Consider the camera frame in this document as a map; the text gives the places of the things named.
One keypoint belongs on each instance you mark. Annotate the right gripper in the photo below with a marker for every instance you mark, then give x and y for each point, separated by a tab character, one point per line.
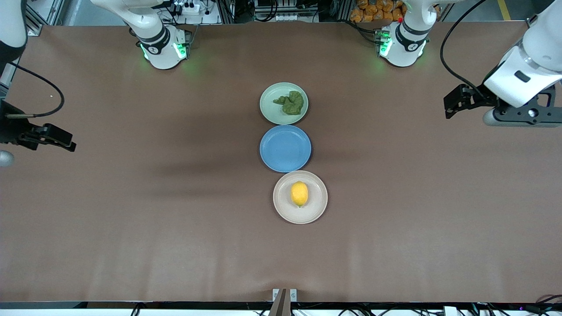
9	130

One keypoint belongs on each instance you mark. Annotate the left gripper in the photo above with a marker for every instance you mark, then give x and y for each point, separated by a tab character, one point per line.
478	99

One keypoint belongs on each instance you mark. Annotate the green lettuce leaf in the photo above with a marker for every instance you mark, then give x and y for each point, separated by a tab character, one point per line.
293	104

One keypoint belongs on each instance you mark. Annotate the yellow lemon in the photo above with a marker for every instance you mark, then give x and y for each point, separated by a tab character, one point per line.
299	194

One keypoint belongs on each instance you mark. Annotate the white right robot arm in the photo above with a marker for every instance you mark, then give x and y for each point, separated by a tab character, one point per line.
163	55

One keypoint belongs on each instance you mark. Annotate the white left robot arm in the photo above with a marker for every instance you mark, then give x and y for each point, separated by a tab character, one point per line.
401	48

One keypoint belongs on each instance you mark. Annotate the bag of oranges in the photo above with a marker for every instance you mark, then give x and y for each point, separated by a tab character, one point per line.
373	11

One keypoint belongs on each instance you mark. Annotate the beige plate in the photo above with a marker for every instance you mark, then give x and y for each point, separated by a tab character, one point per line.
318	202

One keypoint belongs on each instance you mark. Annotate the blue plate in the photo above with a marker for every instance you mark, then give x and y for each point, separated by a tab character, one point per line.
285	148

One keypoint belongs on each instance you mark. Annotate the pale green plate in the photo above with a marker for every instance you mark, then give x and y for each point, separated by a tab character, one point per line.
272	107

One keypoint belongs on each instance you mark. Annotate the white power strip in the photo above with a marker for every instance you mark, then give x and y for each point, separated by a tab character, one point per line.
189	7

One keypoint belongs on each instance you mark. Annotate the black equipment rack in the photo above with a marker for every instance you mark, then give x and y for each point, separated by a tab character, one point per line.
281	8

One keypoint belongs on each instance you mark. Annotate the aluminium frame rail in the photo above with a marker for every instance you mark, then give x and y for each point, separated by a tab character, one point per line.
533	22
35	22

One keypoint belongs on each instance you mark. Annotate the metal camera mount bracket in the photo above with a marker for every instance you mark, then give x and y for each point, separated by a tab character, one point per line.
284	303

